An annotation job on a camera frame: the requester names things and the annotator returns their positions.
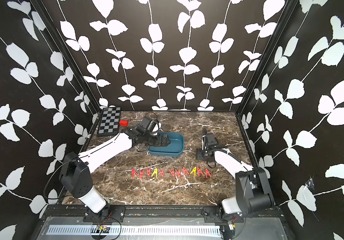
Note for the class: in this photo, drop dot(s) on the white perforated rail strip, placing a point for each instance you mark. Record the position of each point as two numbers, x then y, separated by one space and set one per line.
75 230

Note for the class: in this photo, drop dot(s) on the teal plastic storage box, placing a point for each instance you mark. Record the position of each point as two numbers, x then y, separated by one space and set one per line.
174 149

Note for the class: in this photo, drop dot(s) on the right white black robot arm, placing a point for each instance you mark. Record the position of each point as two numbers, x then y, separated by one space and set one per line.
252 188

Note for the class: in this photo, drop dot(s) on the red clothespin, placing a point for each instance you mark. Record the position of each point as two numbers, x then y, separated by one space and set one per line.
148 172
208 174
161 172
185 172
141 173
178 173
172 172
199 172
134 173

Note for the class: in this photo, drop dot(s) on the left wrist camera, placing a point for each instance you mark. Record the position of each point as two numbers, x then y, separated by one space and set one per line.
148 126

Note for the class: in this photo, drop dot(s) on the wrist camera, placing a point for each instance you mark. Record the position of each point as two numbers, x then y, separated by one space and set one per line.
148 126
209 141

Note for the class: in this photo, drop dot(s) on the black white checkerboard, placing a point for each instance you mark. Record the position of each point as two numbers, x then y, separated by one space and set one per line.
109 123

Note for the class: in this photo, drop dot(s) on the yellow clothespin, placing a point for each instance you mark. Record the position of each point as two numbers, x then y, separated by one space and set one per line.
154 173
194 171

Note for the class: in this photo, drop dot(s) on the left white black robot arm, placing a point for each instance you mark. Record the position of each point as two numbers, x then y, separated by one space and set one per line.
75 174

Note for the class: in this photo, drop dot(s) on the small circuit board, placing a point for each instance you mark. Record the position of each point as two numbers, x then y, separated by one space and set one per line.
101 229

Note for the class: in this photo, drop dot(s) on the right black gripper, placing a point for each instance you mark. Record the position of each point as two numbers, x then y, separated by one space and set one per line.
198 154

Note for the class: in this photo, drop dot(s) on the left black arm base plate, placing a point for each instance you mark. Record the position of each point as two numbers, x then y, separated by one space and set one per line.
109 214

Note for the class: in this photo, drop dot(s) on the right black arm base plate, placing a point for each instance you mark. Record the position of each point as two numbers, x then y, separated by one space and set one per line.
214 214

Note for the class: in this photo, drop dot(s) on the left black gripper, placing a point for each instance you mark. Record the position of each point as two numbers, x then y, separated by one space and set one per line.
160 143

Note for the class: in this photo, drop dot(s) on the small red block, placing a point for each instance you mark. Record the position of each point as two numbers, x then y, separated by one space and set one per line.
123 123

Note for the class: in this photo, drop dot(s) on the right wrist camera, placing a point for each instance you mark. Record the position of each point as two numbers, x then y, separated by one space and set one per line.
209 141

